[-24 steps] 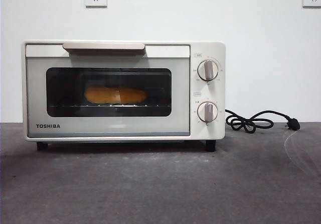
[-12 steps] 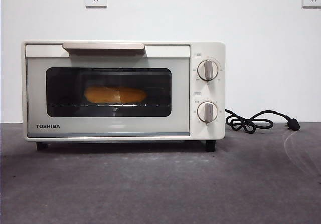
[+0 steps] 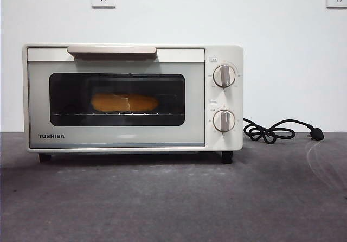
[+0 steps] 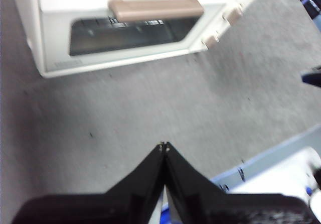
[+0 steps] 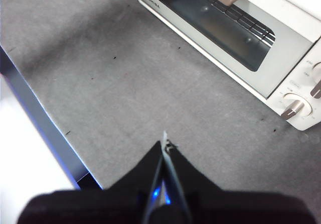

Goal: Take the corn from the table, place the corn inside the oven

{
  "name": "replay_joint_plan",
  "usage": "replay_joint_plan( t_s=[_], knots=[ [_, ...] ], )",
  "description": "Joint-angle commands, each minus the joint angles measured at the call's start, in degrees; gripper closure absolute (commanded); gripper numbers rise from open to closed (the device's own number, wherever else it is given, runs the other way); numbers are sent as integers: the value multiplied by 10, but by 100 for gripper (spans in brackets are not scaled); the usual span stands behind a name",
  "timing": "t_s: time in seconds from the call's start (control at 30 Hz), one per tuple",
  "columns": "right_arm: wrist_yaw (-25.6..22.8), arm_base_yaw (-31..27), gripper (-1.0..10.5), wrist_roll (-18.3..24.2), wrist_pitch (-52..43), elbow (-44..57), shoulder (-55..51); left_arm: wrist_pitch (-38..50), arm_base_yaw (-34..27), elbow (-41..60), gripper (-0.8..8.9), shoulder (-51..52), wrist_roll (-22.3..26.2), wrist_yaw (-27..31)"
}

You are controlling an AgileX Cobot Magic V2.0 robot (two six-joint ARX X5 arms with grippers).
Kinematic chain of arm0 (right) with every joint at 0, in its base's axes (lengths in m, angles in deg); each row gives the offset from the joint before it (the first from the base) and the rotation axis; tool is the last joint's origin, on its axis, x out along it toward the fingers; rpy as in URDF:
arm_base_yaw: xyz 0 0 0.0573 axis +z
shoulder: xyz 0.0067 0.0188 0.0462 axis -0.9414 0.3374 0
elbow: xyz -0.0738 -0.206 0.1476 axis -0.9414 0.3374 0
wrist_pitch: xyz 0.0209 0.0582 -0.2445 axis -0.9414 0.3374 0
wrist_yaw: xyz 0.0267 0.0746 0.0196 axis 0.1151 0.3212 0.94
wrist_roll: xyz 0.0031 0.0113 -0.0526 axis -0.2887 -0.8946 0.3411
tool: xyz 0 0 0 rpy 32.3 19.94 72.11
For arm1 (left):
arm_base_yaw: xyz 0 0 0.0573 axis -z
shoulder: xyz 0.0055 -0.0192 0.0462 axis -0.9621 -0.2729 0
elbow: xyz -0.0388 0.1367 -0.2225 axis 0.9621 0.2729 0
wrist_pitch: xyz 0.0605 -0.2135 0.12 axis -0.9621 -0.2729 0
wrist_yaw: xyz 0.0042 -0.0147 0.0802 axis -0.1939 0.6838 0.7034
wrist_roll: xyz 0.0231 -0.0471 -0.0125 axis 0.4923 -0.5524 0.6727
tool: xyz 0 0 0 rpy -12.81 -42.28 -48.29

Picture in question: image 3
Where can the round timer knob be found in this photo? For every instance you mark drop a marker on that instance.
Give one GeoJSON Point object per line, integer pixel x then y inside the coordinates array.
{"type": "Point", "coordinates": [224, 121]}

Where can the cream Toshiba toaster oven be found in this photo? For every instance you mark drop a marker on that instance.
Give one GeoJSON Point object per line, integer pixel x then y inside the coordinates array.
{"type": "Point", "coordinates": [237, 101]}

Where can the yellow corn cob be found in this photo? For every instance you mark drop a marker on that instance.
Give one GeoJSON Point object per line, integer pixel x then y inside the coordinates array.
{"type": "Point", "coordinates": [141, 103]}

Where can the round temperature knob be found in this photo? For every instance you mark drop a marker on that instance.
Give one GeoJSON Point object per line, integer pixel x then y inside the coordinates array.
{"type": "Point", "coordinates": [224, 76]}

